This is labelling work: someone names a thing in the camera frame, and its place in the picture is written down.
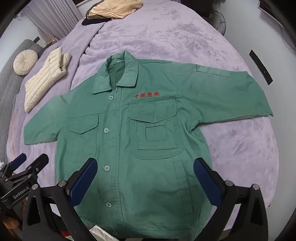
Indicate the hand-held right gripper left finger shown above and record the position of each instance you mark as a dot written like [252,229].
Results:
[84,183]

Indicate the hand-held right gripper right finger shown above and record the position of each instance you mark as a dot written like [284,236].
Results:
[204,183]

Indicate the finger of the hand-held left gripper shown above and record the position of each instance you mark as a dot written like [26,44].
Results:
[38,165]
[18,161]

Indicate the green work jacket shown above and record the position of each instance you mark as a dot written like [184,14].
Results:
[143,185]

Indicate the person's white garment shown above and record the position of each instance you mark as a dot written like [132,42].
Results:
[101,234]

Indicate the cream puffer jacket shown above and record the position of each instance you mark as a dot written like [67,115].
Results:
[44,78]

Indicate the round cream cushion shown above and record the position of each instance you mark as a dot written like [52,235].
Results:
[25,63]

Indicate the small bedside items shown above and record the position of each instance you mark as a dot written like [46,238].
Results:
[51,41]

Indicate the black remote on floor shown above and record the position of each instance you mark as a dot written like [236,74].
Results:
[261,67]

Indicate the pale pleated curtain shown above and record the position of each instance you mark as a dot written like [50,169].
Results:
[50,18]

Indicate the purple plush blanket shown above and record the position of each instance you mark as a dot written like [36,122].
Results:
[173,34]

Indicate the black cloth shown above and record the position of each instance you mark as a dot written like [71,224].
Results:
[92,21]

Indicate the standing fan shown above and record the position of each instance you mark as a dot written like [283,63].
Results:
[220,22]

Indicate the beige ribbed sweater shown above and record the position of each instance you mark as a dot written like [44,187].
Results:
[115,9]

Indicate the black hanging jacket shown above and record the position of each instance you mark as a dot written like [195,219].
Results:
[207,7]

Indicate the monitor screen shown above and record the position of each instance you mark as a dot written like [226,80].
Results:
[271,10]

